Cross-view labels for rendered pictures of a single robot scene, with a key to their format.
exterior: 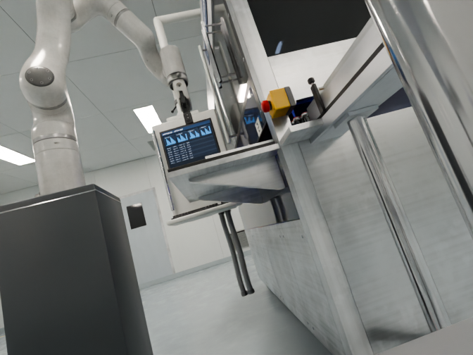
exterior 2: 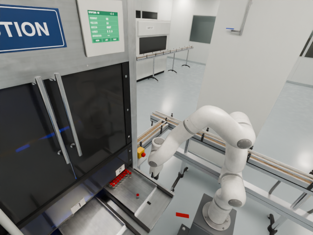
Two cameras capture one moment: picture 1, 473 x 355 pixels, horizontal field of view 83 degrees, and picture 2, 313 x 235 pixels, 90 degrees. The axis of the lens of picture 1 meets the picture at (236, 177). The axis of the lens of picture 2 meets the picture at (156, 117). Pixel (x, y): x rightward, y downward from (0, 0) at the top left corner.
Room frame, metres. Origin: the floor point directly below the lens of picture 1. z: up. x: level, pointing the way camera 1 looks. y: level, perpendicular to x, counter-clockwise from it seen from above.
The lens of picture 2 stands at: (1.52, 0.55, 2.01)
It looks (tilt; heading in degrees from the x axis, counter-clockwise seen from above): 32 degrees down; 221
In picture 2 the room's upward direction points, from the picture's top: 4 degrees clockwise
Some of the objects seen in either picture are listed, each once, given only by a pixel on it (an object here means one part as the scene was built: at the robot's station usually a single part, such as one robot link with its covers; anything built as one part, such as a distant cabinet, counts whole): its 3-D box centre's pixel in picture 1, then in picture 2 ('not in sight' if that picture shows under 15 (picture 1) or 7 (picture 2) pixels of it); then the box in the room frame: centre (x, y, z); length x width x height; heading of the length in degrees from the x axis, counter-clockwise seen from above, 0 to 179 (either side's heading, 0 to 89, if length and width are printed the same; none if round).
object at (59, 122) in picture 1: (52, 116); (229, 195); (0.81, 0.53, 1.16); 0.19 x 0.12 x 0.24; 28
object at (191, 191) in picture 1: (231, 178); (119, 212); (1.25, 0.03, 0.87); 0.70 x 0.48 x 0.02; 7
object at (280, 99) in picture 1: (279, 103); (139, 152); (0.85, -0.21, 1.00); 0.08 x 0.07 x 0.07; 97
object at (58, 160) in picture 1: (60, 172); (219, 208); (0.78, 0.52, 0.95); 0.19 x 0.19 x 0.18
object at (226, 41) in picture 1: (229, 44); (101, 120); (1.18, -0.16, 1.51); 0.43 x 0.01 x 0.59; 7
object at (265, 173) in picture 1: (237, 183); not in sight; (1.00, 0.00, 0.80); 0.34 x 0.03 x 0.13; 97
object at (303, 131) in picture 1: (304, 132); (137, 158); (0.84, -0.26, 0.87); 0.14 x 0.13 x 0.02; 97
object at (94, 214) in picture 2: not in sight; (91, 225); (1.42, -0.02, 0.90); 0.34 x 0.26 x 0.04; 97
